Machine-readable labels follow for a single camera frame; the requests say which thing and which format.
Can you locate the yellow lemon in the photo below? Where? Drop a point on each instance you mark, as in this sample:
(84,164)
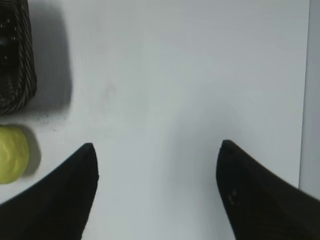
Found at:
(14,154)

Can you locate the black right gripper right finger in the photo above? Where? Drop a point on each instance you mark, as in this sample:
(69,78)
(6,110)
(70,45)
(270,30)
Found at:
(260,205)

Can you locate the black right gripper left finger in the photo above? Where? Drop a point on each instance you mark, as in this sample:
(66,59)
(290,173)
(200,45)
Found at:
(58,206)

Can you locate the dark brown wicker basket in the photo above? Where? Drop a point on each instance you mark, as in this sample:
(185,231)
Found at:
(18,79)

